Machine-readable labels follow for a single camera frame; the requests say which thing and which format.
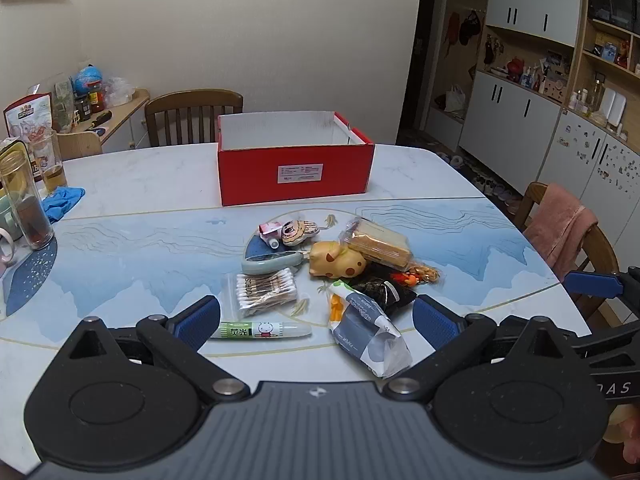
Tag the wooden topped side cabinet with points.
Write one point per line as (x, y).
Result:
(125, 125)

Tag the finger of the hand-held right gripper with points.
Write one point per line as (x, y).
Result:
(595, 284)
(612, 342)

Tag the blue glove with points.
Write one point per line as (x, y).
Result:
(62, 200)

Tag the blue plush toy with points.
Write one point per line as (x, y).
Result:
(89, 79)

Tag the clear packet of peanuts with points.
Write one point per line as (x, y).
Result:
(425, 272)

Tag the glass tumbler with dark tea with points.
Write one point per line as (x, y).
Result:
(30, 210)

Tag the light wooden high chair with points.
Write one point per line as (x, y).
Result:
(80, 145)

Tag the light blue correction tape dispenser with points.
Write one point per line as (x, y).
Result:
(265, 262)

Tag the red cardboard box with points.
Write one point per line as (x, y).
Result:
(250, 180)

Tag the dark wooden slatted chair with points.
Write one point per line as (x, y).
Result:
(190, 100)

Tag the yellow squishy animal toy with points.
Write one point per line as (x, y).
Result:
(335, 260)

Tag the pink towel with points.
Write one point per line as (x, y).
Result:
(560, 225)

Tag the row of slippers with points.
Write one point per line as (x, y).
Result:
(492, 187)

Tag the pale green mug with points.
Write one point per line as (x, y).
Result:
(7, 220)

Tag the sandwich biscuit packet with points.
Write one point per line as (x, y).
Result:
(380, 245)

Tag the wooden chair with towel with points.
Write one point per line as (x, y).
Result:
(532, 195)

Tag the printed red snack bag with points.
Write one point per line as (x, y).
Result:
(27, 115)

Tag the bag of cotton swabs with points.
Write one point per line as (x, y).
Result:
(260, 292)

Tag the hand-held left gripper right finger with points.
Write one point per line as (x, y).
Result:
(435, 320)

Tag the glass cup with yellow drink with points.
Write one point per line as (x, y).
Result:
(50, 170)

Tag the small orange toy figure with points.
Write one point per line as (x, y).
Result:
(401, 278)

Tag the black snack packet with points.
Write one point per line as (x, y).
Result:
(385, 292)

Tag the clear plastic bag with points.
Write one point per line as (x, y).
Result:
(119, 91)

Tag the green white glue stick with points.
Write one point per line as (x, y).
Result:
(260, 330)

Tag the black yellow screwdriver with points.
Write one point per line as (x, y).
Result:
(99, 119)

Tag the white wooden storage unit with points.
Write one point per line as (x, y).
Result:
(510, 120)

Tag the bunny face plush charm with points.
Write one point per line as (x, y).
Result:
(295, 232)

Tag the blue grey snack packet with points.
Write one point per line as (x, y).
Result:
(360, 330)

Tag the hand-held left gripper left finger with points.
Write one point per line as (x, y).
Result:
(200, 317)

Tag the red label sauce jar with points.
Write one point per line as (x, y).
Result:
(97, 102)

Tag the pink tape roll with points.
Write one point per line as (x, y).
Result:
(6, 246)

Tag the small pink tube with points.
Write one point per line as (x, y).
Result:
(269, 232)

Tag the white tote bag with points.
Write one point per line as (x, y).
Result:
(454, 99)

